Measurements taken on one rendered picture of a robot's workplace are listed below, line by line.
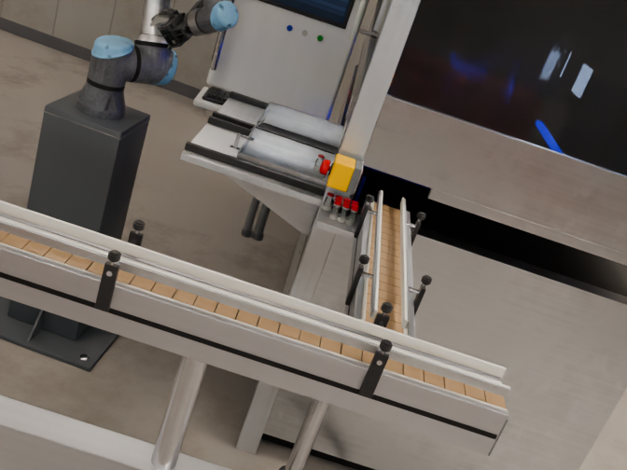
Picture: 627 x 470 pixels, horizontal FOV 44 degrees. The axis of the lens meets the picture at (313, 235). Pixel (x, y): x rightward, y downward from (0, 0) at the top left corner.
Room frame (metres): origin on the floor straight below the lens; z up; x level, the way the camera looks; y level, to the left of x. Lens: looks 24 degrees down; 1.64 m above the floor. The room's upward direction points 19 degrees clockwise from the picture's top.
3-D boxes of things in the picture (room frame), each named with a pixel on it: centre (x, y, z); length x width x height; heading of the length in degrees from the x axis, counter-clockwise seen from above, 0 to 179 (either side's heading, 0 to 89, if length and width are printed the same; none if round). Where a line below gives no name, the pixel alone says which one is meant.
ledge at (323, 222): (1.90, -0.06, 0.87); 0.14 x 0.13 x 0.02; 92
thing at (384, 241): (1.63, -0.17, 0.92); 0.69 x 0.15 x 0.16; 2
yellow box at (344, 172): (1.91, -0.02, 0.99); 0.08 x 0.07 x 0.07; 92
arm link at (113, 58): (2.32, 0.76, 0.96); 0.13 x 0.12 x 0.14; 134
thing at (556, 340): (3.02, -0.45, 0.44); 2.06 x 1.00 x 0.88; 2
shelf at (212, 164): (2.32, 0.18, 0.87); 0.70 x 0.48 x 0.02; 2
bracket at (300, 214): (2.07, 0.18, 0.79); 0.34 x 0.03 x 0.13; 92
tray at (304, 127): (2.50, 0.12, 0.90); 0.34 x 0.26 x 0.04; 92
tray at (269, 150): (2.16, 0.11, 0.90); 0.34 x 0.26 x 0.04; 92
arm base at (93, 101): (2.32, 0.77, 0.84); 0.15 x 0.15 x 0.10
